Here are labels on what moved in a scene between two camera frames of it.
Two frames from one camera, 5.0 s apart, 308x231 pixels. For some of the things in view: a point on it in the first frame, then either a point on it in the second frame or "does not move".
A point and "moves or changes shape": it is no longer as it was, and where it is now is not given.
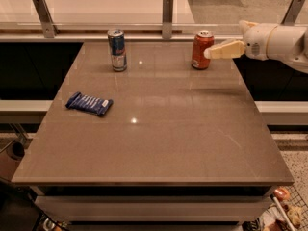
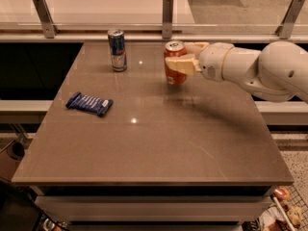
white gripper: (256, 40) -> (212, 61)
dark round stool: (15, 150) does not move
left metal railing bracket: (43, 13) does not move
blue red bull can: (116, 43) does not move
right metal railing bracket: (293, 11) does not move
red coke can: (202, 40) moves or changes shape
